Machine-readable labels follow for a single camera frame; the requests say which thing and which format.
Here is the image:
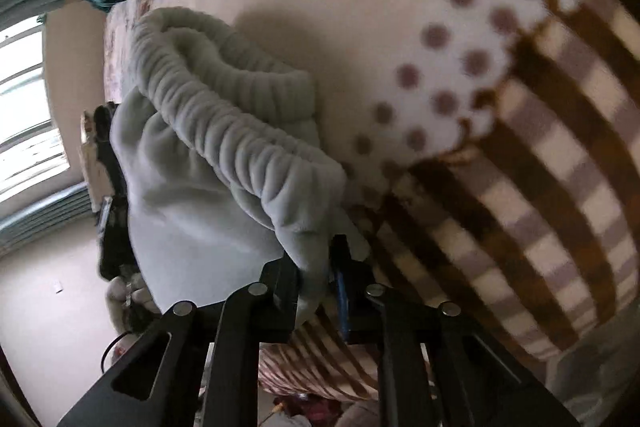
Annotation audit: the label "window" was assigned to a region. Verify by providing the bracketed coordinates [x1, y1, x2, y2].
[0, 15, 70, 202]

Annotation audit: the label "floral fleece blanket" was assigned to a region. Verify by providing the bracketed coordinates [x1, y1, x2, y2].
[105, 0, 639, 418]

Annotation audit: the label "light mint fleece pants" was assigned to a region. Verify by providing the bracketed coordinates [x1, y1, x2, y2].
[111, 8, 369, 321]

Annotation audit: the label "gloved left hand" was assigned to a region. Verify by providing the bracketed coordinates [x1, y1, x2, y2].
[105, 272, 162, 334]

